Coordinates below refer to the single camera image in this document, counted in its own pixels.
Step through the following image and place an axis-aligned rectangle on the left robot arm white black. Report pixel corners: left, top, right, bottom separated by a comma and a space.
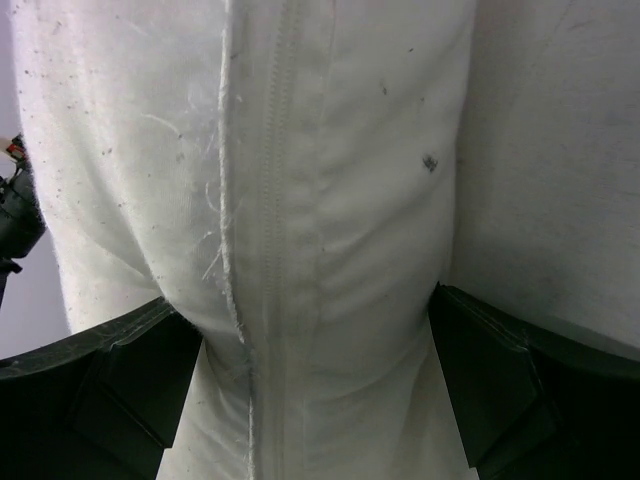
1, 134, 46, 299

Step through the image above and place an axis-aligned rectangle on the white pillow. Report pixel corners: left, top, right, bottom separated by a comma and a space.
8, 1, 639, 479

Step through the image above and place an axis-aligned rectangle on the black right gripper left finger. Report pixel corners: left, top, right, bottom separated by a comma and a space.
1, 299, 202, 480

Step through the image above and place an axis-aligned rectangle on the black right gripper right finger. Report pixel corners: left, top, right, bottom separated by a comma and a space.
428, 285, 639, 479

